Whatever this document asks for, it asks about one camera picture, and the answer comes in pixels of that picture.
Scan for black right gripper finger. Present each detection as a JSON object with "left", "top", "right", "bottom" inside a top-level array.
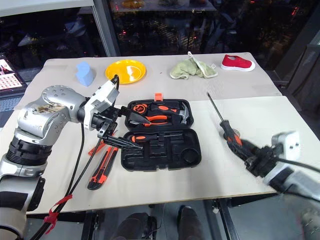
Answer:
[
  {"left": 224, "top": 139, "right": 251, "bottom": 165},
  {"left": 234, "top": 138, "right": 262, "bottom": 155}
]

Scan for grey keyboard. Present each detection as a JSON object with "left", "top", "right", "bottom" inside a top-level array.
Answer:
[{"left": 0, "top": 96, "right": 23, "bottom": 113}]

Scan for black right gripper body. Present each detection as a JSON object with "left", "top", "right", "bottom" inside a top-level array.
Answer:
[{"left": 244, "top": 146, "right": 277, "bottom": 178}]

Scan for orange black utility knife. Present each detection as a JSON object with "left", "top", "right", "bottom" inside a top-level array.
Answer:
[{"left": 87, "top": 146, "right": 119, "bottom": 191}]

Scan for red tape on cable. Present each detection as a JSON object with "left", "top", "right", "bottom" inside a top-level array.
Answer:
[{"left": 44, "top": 193, "right": 73, "bottom": 230}]

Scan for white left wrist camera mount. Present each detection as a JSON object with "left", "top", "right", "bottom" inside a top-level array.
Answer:
[{"left": 82, "top": 79, "right": 120, "bottom": 131}]

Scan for yellow plastic plate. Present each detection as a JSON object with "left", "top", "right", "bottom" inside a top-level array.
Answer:
[{"left": 105, "top": 59, "right": 148, "bottom": 85}]

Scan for long orange black screwdriver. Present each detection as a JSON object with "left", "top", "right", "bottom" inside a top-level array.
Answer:
[{"left": 206, "top": 91, "right": 245, "bottom": 151}]

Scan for green cloth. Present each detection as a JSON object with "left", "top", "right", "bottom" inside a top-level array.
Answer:
[{"left": 169, "top": 51, "right": 218, "bottom": 80}]

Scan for short orange black screwdriver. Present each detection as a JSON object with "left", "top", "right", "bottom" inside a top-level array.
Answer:
[{"left": 128, "top": 133, "right": 173, "bottom": 144}]

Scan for orange voltage tester pen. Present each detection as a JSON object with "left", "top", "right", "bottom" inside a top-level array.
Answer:
[{"left": 87, "top": 139, "right": 111, "bottom": 157}]

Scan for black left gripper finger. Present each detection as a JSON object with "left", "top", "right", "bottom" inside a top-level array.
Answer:
[
  {"left": 120, "top": 106, "right": 151, "bottom": 124},
  {"left": 102, "top": 134, "right": 144, "bottom": 151}
]

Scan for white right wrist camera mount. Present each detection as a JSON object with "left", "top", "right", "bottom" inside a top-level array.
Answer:
[{"left": 271, "top": 131, "right": 300, "bottom": 161}]

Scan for amber glass dish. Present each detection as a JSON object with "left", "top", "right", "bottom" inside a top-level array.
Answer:
[{"left": 121, "top": 0, "right": 146, "bottom": 9}]

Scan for claw hammer with orange grip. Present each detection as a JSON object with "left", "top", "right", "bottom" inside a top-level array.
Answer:
[{"left": 149, "top": 101, "right": 192, "bottom": 126}]

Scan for blue foam block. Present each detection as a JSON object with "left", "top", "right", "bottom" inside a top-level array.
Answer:
[{"left": 75, "top": 61, "right": 97, "bottom": 88}]

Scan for black table frame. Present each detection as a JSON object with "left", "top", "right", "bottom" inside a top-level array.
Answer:
[{"left": 26, "top": 193, "right": 276, "bottom": 240}]

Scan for grey window frame post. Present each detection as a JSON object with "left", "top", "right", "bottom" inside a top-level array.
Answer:
[{"left": 92, "top": 0, "right": 121, "bottom": 57}]

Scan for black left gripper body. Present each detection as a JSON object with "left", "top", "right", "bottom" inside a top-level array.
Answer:
[{"left": 91, "top": 106, "right": 124, "bottom": 139}]

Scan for dark rounded shape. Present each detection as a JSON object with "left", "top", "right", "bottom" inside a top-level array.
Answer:
[
  {"left": 177, "top": 205, "right": 205, "bottom": 240},
  {"left": 117, "top": 212, "right": 158, "bottom": 240}
]

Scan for red shoe with white sole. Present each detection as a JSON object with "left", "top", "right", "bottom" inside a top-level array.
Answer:
[{"left": 220, "top": 54, "right": 256, "bottom": 73}]

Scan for orange black tape measure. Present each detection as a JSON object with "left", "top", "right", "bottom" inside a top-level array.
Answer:
[{"left": 132, "top": 103, "right": 151, "bottom": 116}]

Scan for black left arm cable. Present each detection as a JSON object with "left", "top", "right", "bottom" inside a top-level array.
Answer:
[{"left": 31, "top": 74, "right": 120, "bottom": 240}]

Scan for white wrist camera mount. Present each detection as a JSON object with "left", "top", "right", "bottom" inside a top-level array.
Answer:
[
  {"left": 271, "top": 131, "right": 300, "bottom": 161},
  {"left": 82, "top": 79, "right": 120, "bottom": 131}
]

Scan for black plastic tool case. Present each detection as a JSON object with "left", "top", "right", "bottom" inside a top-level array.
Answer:
[{"left": 120, "top": 99, "right": 202, "bottom": 172}]

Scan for orange handled pliers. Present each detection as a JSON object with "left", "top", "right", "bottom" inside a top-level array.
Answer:
[{"left": 129, "top": 114, "right": 169, "bottom": 127}]

